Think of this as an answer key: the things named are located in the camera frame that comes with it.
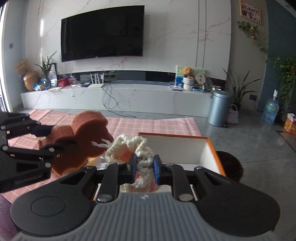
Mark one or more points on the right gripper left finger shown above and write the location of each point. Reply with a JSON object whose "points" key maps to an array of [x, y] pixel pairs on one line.
{"points": [[113, 176]]}

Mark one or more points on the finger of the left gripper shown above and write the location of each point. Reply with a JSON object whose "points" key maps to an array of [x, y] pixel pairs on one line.
{"points": [[19, 124], [49, 148]]}

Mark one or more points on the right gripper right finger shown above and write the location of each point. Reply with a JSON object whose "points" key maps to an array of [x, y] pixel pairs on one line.
{"points": [[173, 175]]}

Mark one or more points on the brown sponge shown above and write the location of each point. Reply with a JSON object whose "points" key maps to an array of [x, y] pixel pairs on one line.
{"points": [[86, 137]]}

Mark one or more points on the pink white crochet piece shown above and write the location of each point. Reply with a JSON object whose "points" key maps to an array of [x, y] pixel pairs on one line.
{"points": [[119, 151]]}

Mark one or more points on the pink checkered tablecloth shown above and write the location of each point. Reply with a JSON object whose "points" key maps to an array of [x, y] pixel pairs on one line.
{"points": [[116, 126]]}

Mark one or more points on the orange cardboard box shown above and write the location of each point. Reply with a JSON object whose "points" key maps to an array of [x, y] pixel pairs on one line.
{"points": [[187, 151]]}

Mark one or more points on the gold round vase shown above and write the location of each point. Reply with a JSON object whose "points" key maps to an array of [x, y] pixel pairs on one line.
{"points": [[30, 78]]}

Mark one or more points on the green plant in vase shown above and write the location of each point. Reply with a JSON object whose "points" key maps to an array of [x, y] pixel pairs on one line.
{"points": [[46, 66]]}

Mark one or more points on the black waste basket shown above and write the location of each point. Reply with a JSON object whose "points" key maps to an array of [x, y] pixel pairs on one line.
{"points": [[231, 165]]}

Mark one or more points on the white marble TV console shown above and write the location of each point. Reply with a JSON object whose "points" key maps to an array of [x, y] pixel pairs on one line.
{"points": [[140, 98]]}

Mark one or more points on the white wifi router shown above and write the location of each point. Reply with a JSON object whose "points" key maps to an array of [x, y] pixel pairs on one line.
{"points": [[97, 80]]}

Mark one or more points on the woven small basket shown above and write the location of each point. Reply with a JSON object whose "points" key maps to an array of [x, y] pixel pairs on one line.
{"points": [[233, 115]]}

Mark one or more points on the grey metal trash bin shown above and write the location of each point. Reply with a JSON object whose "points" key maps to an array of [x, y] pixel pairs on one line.
{"points": [[219, 109]]}

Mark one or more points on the small teddy bear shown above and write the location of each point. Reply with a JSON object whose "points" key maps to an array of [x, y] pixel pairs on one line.
{"points": [[187, 72]]}

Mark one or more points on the potted long leaf plant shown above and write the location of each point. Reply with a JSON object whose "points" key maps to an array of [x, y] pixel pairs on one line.
{"points": [[239, 88]]}

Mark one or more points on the blue water jug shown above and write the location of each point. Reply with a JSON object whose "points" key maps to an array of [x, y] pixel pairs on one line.
{"points": [[271, 109]]}

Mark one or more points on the orange tissue box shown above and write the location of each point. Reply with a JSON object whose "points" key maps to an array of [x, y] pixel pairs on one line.
{"points": [[290, 124]]}

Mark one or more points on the hanging green vine plant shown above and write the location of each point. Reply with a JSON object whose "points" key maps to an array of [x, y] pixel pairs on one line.
{"points": [[286, 68]]}

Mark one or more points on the black wall television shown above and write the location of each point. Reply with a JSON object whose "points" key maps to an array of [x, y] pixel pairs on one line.
{"points": [[109, 32]]}

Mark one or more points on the framed wall picture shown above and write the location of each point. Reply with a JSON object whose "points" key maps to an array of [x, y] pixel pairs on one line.
{"points": [[250, 12]]}

